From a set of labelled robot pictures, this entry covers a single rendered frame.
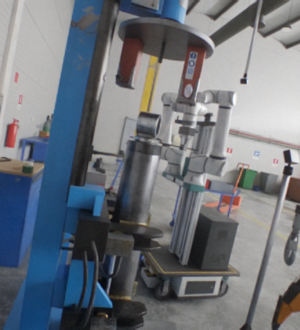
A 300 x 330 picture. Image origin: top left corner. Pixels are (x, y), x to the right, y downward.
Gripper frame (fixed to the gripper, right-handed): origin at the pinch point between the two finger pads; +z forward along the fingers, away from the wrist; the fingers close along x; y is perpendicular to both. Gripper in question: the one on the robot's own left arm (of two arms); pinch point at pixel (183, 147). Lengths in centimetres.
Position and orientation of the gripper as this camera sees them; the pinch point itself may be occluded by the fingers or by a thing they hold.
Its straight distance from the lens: 179.4
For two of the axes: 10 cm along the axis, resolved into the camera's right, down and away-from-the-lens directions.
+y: 8.9, 1.5, 4.3
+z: -2.0, 9.8, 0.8
